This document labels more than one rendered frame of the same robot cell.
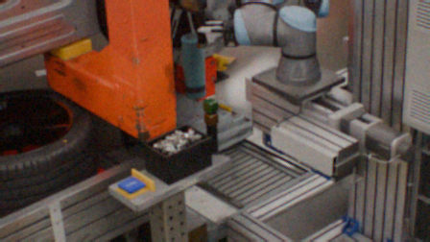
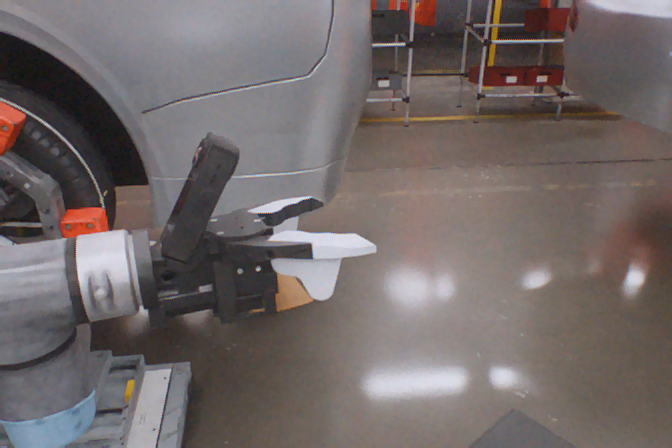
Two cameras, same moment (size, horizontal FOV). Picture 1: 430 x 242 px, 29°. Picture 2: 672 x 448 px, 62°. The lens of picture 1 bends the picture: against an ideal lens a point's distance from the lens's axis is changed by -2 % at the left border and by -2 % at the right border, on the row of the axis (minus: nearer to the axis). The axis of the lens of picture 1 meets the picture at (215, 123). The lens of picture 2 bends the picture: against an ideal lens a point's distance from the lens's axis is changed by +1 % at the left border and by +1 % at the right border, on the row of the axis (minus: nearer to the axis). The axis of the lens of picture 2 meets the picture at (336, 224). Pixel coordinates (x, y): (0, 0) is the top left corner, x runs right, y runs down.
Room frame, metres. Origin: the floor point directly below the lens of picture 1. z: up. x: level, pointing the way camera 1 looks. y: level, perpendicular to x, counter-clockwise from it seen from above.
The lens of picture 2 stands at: (2.73, -1.37, 1.47)
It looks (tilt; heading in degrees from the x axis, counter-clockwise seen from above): 26 degrees down; 32
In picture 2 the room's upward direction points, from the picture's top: straight up
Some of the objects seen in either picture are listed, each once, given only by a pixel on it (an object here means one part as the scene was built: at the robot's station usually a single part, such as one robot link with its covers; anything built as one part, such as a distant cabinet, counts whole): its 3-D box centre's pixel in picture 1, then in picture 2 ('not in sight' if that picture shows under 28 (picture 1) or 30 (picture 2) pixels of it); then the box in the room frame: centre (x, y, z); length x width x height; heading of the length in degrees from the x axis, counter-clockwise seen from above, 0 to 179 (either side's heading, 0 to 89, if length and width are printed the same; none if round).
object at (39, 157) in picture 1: (14, 150); not in sight; (2.85, 0.80, 0.39); 0.66 x 0.66 x 0.24
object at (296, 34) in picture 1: (296, 29); not in sight; (2.49, -0.27, 0.98); 0.13 x 0.12 x 0.14; 75
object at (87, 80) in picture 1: (92, 60); not in sight; (2.99, 0.47, 0.69); 0.52 x 0.17 x 0.35; 40
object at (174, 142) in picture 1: (178, 153); not in sight; (2.55, 0.14, 0.51); 0.20 x 0.14 x 0.13; 129
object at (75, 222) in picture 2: not in sight; (85, 226); (3.44, -0.18, 0.85); 0.09 x 0.08 x 0.07; 130
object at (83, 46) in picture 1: (69, 45); not in sight; (3.13, 0.58, 0.71); 0.14 x 0.14 x 0.05; 40
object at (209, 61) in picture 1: (194, 74); not in sight; (3.26, 0.08, 0.48); 0.16 x 0.12 x 0.17; 40
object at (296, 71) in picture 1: (298, 62); not in sight; (2.48, -0.28, 0.87); 0.15 x 0.15 x 0.10
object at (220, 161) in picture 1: (171, 176); not in sight; (2.53, 0.17, 0.44); 0.43 x 0.17 x 0.03; 130
